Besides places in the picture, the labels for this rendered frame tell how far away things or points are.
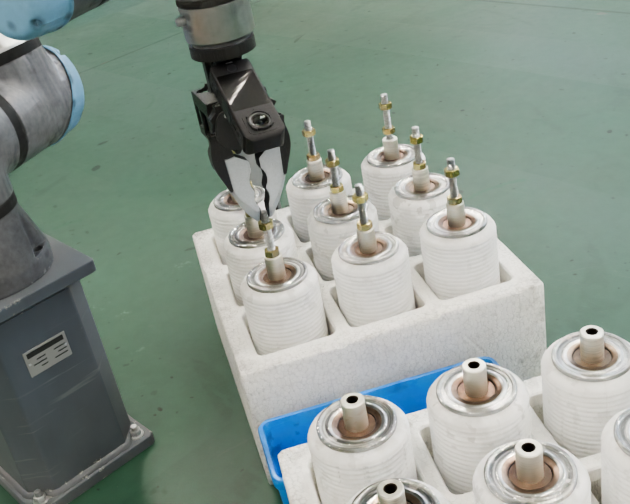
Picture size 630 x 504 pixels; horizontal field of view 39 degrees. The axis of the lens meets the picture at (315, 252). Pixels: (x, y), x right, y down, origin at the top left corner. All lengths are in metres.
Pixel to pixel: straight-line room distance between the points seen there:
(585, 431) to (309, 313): 0.36
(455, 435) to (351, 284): 0.30
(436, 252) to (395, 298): 0.08
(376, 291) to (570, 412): 0.30
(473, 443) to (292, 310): 0.31
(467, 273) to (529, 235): 0.49
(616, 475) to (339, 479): 0.24
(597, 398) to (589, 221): 0.79
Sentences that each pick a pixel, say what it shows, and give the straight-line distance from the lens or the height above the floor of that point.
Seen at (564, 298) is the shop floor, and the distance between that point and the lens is 1.42.
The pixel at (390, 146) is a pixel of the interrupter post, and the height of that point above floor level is 0.27.
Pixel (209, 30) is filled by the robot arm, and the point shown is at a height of 0.56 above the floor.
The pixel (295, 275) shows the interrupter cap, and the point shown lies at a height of 0.25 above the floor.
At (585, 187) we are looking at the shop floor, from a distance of 1.74.
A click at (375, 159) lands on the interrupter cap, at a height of 0.25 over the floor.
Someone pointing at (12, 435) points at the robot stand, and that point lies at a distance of 1.19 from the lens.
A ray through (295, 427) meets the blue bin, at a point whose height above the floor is 0.10.
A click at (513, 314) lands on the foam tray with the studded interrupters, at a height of 0.15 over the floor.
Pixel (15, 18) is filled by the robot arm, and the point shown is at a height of 0.63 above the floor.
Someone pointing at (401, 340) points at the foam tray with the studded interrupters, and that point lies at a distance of 1.09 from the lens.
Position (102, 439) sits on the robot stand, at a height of 0.05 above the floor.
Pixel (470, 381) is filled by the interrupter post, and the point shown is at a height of 0.27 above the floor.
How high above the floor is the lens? 0.80
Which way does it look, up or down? 30 degrees down
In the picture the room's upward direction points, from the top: 11 degrees counter-clockwise
